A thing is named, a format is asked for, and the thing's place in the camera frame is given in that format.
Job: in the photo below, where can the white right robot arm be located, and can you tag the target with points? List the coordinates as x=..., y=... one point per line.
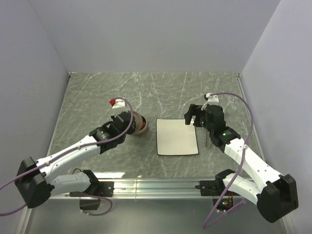
x=274, y=194

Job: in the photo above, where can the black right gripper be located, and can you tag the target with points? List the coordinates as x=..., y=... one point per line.
x=194, y=110

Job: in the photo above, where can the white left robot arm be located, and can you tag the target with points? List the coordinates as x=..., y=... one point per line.
x=39, y=180

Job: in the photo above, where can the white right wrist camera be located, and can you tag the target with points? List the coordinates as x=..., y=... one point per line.
x=211, y=99

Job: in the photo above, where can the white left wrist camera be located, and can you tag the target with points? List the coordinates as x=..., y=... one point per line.
x=117, y=103

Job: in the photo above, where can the aluminium table edge rail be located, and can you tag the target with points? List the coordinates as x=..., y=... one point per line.
x=162, y=188

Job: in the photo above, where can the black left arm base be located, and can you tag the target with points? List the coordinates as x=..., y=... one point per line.
x=99, y=190

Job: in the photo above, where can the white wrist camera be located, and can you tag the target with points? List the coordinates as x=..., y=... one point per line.
x=117, y=103
x=211, y=99

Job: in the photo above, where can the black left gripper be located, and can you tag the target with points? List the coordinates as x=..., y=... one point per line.
x=132, y=129

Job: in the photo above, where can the beige round lid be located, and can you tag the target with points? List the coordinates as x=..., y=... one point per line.
x=139, y=123

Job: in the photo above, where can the beige round container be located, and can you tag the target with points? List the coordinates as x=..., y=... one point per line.
x=145, y=129

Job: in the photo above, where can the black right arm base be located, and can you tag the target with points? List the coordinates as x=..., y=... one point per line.
x=214, y=187

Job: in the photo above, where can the white rectangular plate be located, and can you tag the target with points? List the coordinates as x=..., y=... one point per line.
x=175, y=138

